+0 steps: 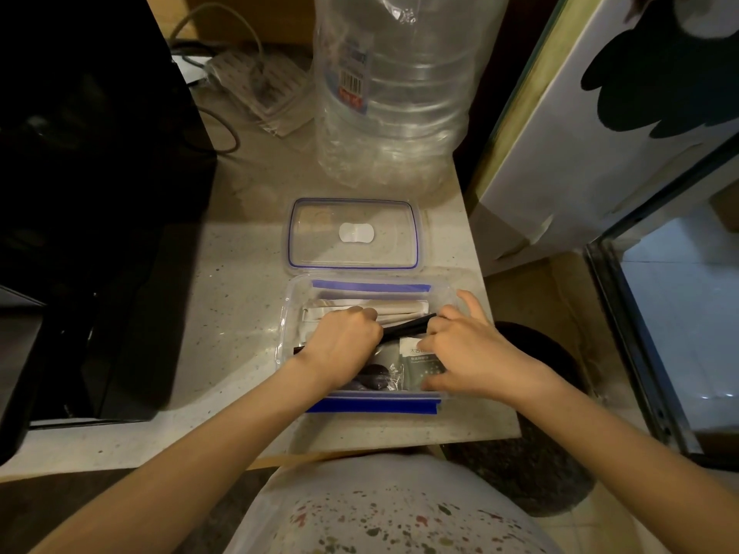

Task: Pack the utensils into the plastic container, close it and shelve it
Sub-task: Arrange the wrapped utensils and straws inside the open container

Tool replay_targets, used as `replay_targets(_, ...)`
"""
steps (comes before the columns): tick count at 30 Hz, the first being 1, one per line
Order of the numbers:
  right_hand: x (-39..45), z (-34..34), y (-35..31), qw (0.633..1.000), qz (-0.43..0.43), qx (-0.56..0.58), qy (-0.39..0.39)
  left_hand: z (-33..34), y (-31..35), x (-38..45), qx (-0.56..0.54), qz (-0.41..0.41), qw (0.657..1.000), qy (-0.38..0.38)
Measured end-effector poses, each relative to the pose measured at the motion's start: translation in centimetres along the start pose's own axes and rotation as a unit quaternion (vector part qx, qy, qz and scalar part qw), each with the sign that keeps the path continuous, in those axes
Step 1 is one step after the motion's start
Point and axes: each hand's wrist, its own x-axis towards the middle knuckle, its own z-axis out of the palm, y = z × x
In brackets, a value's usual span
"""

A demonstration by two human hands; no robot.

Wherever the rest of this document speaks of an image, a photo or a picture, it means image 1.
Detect person's left hand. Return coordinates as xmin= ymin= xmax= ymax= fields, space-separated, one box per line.
xmin=294 ymin=307 xmax=385 ymax=394

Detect clear plastic container blue clips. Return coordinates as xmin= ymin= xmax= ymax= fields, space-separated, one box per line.
xmin=276 ymin=274 xmax=444 ymax=416

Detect person's left forearm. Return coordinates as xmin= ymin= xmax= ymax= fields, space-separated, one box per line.
xmin=29 ymin=354 xmax=347 ymax=554

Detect black appliance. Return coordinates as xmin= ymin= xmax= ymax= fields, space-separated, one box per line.
xmin=0 ymin=0 xmax=218 ymax=466

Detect clear container lid blue seal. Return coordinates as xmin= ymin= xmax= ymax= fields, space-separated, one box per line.
xmin=286 ymin=197 xmax=423 ymax=276

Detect brown cardboard box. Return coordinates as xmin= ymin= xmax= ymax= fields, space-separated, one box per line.
xmin=144 ymin=0 xmax=317 ymax=48

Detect black round stool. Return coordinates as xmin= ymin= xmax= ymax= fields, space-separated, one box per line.
xmin=441 ymin=321 xmax=597 ymax=517

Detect grey printed packet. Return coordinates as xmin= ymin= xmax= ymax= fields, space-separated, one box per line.
xmin=397 ymin=336 xmax=450 ymax=393

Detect person's right hand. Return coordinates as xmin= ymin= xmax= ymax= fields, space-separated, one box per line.
xmin=416 ymin=289 xmax=556 ymax=406

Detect large clear water bottle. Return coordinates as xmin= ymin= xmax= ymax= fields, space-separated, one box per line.
xmin=312 ymin=0 xmax=512 ymax=192

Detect person's right forearm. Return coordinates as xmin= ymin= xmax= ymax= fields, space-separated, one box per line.
xmin=513 ymin=372 xmax=739 ymax=554

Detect white power strip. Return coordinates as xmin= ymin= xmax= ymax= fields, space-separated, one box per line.
xmin=204 ymin=48 xmax=314 ymax=137

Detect grey cable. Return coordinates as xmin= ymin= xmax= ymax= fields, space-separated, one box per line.
xmin=198 ymin=105 xmax=241 ymax=154

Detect black stick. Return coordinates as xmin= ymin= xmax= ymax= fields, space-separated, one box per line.
xmin=380 ymin=313 xmax=438 ymax=344

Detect clear bag of dark pieces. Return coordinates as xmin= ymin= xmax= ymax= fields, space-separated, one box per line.
xmin=339 ymin=356 xmax=405 ymax=394

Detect metal door frame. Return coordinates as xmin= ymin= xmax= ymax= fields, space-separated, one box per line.
xmin=584 ymin=150 xmax=739 ymax=471

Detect white board with black shape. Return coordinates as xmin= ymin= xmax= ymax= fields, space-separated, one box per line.
xmin=466 ymin=0 xmax=739 ymax=279

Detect white speckled shirt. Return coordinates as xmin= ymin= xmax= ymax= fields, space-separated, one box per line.
xmin=224 ymin=451 xmax=568 ymax=554

